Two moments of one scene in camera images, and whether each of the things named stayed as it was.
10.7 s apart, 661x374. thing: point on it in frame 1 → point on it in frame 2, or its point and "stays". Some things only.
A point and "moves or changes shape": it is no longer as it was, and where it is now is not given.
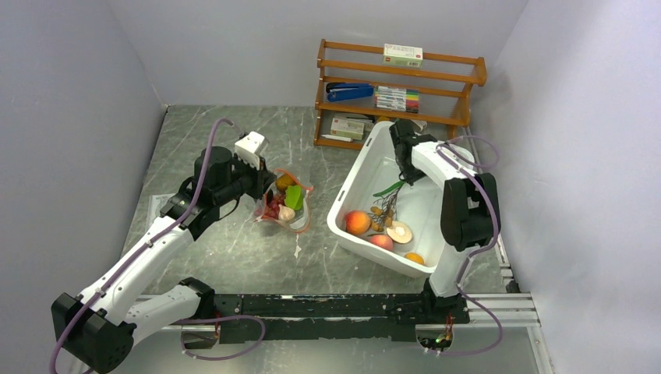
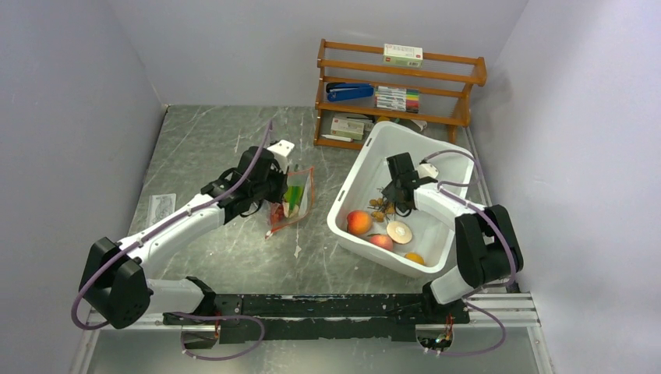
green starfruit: x=294 y=197 stays
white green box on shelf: x=404 y=55 stays
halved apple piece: x=400 y=232 stays
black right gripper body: x=410 y=174 → x=390 y=192
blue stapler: x=348 y=91 stays
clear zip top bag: x=287 y=201 moves or changes shape
